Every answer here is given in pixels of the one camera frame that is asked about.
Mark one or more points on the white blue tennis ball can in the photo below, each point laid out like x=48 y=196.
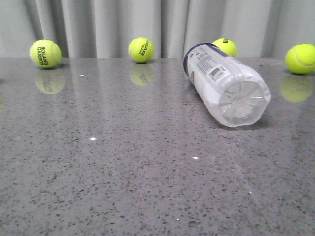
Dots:
x=234 y=93

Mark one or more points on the Head Team tennis ball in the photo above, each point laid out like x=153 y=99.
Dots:
x=141 y=50

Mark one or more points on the Wilson tennis ball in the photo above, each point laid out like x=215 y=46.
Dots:
x=227 y=46

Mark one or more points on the Roland Garros tennis ball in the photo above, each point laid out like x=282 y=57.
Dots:
x=45 y=53

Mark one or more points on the plain yellow tennis ball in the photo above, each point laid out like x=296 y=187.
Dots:
x=300 y=59

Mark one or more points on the grey pleated curtain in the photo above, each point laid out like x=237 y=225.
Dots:
x=104 y=28

